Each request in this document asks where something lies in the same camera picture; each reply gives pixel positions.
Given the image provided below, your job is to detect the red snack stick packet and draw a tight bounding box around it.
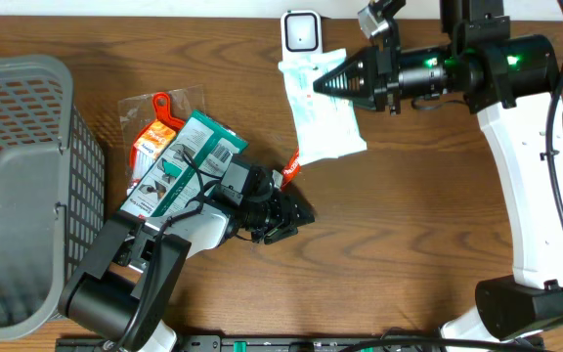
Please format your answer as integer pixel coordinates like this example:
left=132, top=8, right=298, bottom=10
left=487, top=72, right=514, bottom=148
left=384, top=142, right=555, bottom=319
left=281, top=148, right=301, bottom=189

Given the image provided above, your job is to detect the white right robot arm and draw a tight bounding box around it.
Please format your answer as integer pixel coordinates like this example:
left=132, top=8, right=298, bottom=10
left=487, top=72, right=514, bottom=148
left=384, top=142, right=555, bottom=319
left=313, top=0, right=563, bottom=351

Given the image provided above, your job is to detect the grey plastic basket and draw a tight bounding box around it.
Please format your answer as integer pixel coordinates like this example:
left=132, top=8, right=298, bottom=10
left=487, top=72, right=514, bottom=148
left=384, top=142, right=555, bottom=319
left=0, top=55, right=106, bottom=341

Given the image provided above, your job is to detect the pale green small packet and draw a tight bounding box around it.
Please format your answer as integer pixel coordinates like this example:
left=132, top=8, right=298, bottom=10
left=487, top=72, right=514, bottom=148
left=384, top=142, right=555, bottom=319
left=278, top=49, right=368, bottom=166

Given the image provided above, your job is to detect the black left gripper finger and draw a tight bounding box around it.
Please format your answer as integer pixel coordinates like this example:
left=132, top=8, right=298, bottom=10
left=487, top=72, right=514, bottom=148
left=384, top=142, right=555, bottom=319
left=264, top=226, right=298, bottom=244
left=283, top=194, right=315, bottom=228

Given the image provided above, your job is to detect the green packaged item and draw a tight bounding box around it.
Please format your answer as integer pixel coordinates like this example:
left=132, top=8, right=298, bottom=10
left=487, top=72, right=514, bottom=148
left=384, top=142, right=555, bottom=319
left=120, top=110, right=248, bottom=218

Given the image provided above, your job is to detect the red packaged item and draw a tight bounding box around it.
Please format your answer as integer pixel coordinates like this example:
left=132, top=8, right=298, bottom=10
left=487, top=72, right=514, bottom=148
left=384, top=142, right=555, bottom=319
left=117, top=85, right=205, bottom=193

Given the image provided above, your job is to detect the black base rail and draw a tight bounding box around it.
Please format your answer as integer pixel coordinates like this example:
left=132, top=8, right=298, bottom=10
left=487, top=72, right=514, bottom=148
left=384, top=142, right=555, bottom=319
left=54, top=322, right=546, bottom=352

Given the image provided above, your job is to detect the white barcode scanner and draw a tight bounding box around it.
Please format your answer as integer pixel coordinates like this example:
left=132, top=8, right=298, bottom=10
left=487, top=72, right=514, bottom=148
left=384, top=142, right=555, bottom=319
left=281, top=10, right=323, bottom=61

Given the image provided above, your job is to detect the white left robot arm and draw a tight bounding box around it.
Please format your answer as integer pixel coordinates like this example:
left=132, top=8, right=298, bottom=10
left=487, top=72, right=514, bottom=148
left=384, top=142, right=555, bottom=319
left=58, top=190, right=315, bottom=351

